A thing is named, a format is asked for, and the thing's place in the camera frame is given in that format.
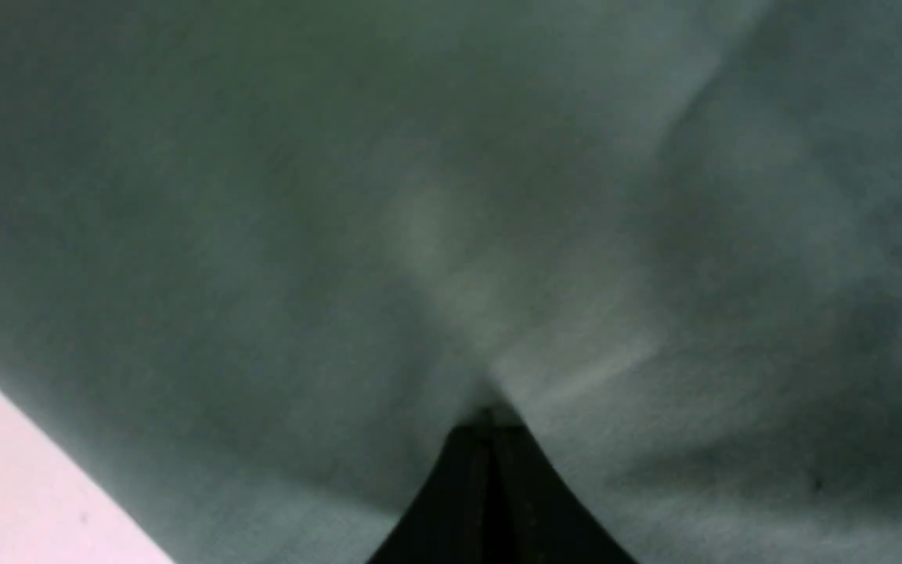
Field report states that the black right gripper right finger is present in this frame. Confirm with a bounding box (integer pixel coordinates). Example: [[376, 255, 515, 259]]
[[492, 425, 634, 563]]

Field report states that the green long-sleeve top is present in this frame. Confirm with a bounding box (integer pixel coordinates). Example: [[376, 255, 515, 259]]
[[0, 1, 902, 563]]

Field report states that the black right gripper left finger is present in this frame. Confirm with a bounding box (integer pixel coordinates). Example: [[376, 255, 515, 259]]
[[368, 426, 491, 563]]

